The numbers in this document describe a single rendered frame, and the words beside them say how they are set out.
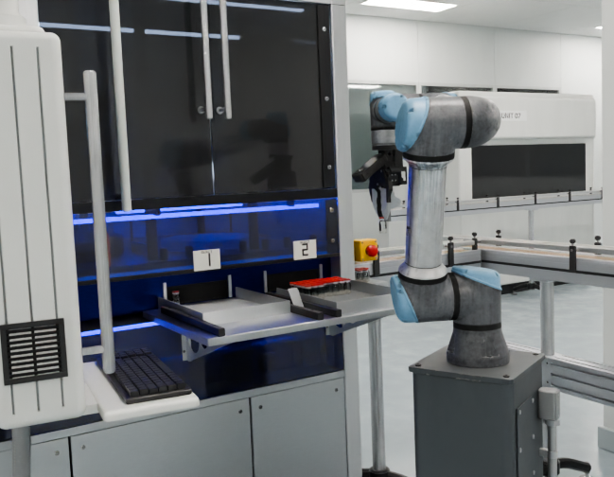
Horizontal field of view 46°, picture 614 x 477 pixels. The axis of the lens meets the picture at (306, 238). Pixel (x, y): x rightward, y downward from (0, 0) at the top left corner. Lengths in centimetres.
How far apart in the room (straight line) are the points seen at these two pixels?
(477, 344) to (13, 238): 105
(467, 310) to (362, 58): 661
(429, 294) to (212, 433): 89
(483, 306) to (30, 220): 102
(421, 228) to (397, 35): 697
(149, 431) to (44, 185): 97
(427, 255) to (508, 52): 812
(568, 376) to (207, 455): 132
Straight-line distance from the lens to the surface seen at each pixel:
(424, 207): 166
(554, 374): 288
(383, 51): 842
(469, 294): 176
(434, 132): 160
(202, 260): 217
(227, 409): 229
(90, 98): 149
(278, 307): 200
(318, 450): 250
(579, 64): 1074
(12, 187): 146
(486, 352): 180
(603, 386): 274
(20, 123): 147
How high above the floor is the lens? 127
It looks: 5 degrees down
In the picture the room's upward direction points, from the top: 2 degrees counter-clockwise
